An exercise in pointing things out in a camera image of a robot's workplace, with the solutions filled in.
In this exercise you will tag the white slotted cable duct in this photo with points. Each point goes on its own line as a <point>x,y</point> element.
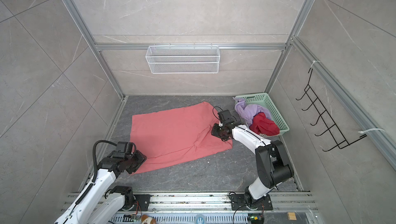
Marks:
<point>181,218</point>

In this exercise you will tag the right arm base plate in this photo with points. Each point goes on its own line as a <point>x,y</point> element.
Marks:
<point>242,202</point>

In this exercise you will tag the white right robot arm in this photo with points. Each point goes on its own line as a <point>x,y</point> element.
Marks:
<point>272,161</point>

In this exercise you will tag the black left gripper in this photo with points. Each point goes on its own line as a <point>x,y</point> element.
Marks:
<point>141,157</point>

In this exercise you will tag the aluminium rail frame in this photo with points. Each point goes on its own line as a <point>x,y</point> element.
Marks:
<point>218,202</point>

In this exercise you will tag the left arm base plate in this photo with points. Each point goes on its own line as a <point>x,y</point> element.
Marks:
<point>143,202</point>

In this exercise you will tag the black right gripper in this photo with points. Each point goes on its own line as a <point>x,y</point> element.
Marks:
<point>214,131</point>

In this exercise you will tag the green electronics board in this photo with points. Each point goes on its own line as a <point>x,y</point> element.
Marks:
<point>255,219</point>

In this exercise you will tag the black wire hook rack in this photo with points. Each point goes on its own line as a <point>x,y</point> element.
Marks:
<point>325,117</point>

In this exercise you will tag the green plastic basket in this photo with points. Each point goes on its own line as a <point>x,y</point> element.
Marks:
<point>264,100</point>

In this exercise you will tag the pink t shirt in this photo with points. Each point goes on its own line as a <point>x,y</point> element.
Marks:
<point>176,136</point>

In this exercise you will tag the white wire mesh basket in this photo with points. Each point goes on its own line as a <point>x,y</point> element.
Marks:
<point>183,59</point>

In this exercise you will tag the brown white round object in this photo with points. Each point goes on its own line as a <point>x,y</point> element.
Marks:
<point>147,220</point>

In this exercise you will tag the lilac t shirt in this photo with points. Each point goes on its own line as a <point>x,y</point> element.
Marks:
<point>248,111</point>

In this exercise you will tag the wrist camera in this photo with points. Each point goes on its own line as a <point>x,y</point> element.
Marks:
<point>126,148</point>
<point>225,117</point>

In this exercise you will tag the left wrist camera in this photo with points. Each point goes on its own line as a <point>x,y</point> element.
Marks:
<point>126,148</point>

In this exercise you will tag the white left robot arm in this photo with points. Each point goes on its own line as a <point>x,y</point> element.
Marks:
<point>97,204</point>

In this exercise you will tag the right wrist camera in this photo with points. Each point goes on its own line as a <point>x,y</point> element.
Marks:
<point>225,117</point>

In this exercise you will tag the dark red t shirt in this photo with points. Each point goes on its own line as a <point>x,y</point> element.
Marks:
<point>262,125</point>

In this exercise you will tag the white cable tie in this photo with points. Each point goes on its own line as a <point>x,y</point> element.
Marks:
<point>371,129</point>

